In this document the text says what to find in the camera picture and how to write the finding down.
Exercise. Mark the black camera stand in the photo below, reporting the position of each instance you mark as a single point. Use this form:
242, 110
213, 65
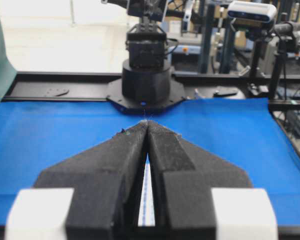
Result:
288, 42

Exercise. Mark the white depth camera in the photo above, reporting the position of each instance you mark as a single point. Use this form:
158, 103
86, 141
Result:
255, 13

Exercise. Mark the black aluminium table frame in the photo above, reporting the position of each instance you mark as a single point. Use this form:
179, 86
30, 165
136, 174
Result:
92, 87

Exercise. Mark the white blue-striped towel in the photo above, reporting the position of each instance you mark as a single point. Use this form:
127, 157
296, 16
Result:
146, 216

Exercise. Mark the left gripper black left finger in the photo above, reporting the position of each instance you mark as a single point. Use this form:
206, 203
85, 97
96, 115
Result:
82, 197

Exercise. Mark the blue table cloth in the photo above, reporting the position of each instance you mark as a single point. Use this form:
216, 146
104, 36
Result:
36, 135

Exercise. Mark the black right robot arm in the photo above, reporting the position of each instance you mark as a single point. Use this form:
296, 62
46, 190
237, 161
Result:
146, 62

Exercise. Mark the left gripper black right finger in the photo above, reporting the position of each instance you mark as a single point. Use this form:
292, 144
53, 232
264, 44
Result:
200, 196

